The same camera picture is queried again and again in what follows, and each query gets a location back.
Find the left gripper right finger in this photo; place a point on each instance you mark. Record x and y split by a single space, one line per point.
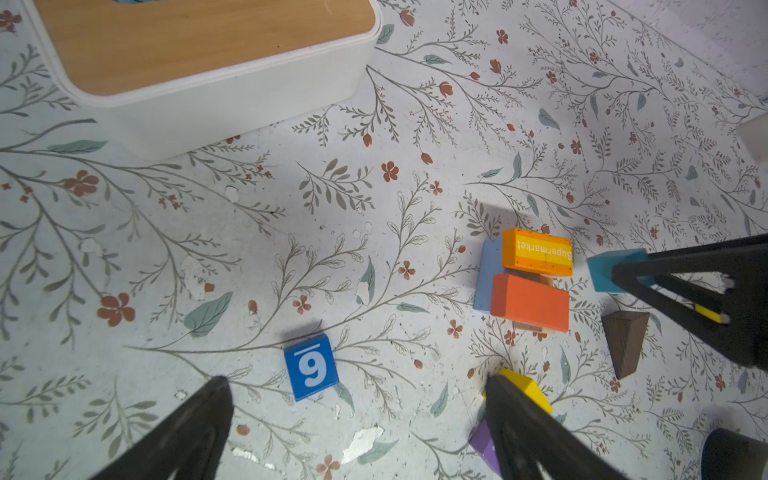
530 443

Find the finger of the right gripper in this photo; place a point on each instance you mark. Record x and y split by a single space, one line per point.
657 282

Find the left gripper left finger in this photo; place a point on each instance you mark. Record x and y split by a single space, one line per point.
188 444

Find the purple letter Y cube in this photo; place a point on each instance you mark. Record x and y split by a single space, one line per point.
482 443

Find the yellow wooden cube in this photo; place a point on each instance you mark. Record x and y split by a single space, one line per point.
529 387

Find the dark brown plank block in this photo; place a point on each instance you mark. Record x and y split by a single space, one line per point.
625 333

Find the red wooden block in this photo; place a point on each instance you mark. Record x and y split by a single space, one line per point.
525 301

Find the blue number nine cube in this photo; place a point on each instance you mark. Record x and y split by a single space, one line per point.
311 366

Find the teal wooden cube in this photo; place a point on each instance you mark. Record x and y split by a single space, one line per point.
601 266

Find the light blue plank block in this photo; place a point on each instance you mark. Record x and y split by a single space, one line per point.
490 265

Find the orange wooden cylinder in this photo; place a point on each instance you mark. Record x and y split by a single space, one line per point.
537 253

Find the natural wood plank block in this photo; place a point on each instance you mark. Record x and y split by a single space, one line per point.
545 280

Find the small yellow wooden block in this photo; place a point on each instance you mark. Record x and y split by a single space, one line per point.
714 316

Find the black alarm clock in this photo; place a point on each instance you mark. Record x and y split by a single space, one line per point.
730 455

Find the white wooden-lid tissue box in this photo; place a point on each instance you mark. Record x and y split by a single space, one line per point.
167 77

